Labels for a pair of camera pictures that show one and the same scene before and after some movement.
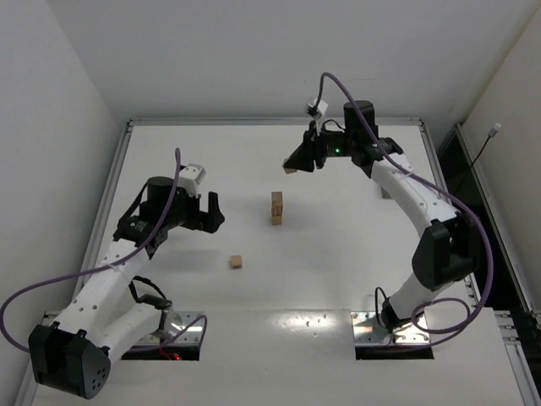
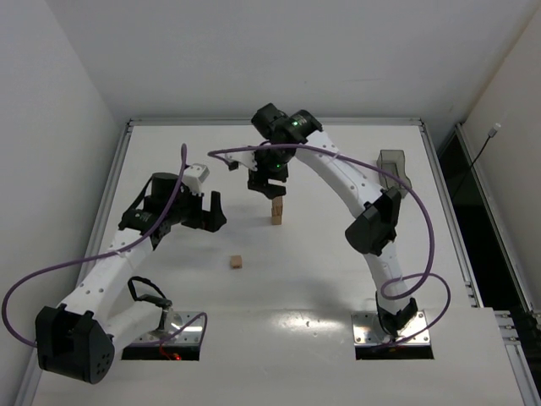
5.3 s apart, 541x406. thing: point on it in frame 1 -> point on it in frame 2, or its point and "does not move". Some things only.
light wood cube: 236,262 does not move
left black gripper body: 202,212 does not move
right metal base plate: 370,328 does not move
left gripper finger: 210,222 does not move
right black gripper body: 318,149 -> 262,184
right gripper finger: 303,159 -> 259,184
